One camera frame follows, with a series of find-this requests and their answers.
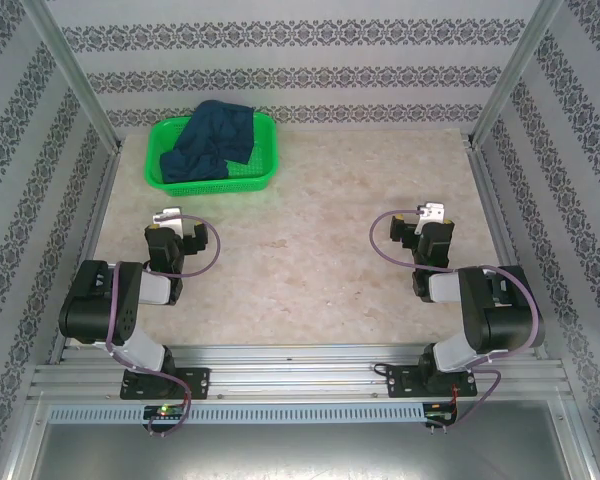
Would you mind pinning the green plastic basket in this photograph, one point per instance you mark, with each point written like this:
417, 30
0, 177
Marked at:
210, 187

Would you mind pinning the dark blue t-shirt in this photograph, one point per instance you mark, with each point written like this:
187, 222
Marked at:
215, 135

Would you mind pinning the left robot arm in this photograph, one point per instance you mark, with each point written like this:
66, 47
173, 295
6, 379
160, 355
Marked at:
95, 305

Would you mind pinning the grey metal sheet panel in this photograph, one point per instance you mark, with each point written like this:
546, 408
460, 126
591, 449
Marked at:
300, 450

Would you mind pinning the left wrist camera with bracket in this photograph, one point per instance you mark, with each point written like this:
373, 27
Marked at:
169, 220

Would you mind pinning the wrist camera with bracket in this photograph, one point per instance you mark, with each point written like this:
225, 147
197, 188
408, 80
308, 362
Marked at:
431, 212
169, 220

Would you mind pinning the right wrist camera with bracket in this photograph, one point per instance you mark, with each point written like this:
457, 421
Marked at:
431, 212

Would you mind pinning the aluminium side rail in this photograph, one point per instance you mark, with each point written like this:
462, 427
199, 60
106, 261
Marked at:
485, 200
97, 215

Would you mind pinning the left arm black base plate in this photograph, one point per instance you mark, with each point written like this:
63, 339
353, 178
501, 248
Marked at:
195, 382

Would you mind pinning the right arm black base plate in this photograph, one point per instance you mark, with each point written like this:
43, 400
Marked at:
400, 382

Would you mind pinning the aluminium mounting rail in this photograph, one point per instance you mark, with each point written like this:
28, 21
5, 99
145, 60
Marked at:
290, 380

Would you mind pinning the aluminium frame post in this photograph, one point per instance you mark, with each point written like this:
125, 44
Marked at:
80, 85
510, 75

